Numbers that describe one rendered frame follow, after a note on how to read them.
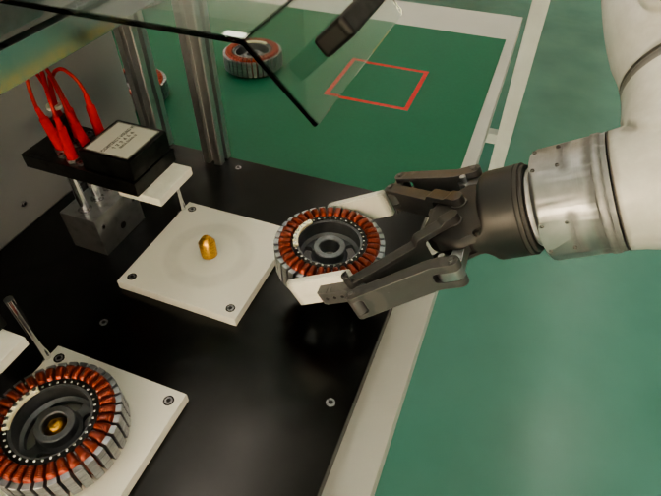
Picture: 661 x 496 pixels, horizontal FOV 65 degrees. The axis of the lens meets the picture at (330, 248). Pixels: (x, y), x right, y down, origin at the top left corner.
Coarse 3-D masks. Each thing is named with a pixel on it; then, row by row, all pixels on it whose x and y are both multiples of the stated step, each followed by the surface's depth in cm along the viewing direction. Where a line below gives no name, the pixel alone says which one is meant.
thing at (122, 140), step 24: (120, 120) 56; (48, 144) 57; (96, 144) 53; (120, 144) 53; (144, 144) 53; (168, 144) 56; (48, 168) 55; (72, 168) 54; (96, 168) 53; (120, 168) 51; (144, 168) 53; (168, 168) 57; (96, 192) 61; (120, 192) 54; (144, 192) 54; (168, 192) 54
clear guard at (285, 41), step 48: (48, 0) 42; (96, 0) 42; (144, 0) 42; (192, 0) 42; (240, 0) 42; (288, 0) 42; (336, 0) 47; (288, 48) 40; (288, 96) 38; (336, 96) 42
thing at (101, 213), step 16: (112, 192) 63; (64, 208) 61; (96, 208) 61; (112, 208) 61; (128, 208) 64; (80, 224) 60; (96, 224) 59; (112, 224) 62; (128, 224) 65; (80, 240) 63; (96, 240) 61; (112, 240) 63
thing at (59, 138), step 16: (48, 80) 53; (32, 96) 51; (48, 96) 50; (64, 96) 54; (64, 112) 55; (96, 112) 55; (48, 128) 53; (64, 128) 51; (80, 128) 54; (96, 128) 56; (64, 144) 52; (80, 144) 55
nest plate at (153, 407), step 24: (48, 360) 51; (72, 360) 51; (96, 360) 51; (120, 384) 49; (144, 384) 49; (72, 408) 47; (144, 408) 47; (168, 408) 47; (144, 432) 45; (120, 456) 44; (144, 456) 44; (96, 480) 42; (120, 480) 42
